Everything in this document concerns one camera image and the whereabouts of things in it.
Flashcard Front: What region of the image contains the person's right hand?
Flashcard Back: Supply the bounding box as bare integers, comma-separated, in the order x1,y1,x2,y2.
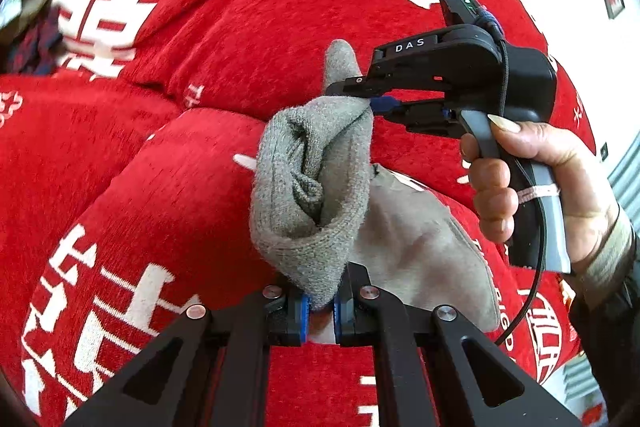
460,115,618,273

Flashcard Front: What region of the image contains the grey knit sweater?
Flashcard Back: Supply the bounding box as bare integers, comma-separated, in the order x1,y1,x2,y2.
248,38,501,334

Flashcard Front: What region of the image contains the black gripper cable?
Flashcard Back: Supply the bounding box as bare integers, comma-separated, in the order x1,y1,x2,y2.
476,5,549,348

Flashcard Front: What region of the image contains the red wedding bed cover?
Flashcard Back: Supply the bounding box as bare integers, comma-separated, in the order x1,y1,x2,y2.
1,74,580,426

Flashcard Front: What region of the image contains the dark plaid cloth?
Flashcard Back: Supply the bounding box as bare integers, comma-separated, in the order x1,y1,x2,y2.
6,6,63,76

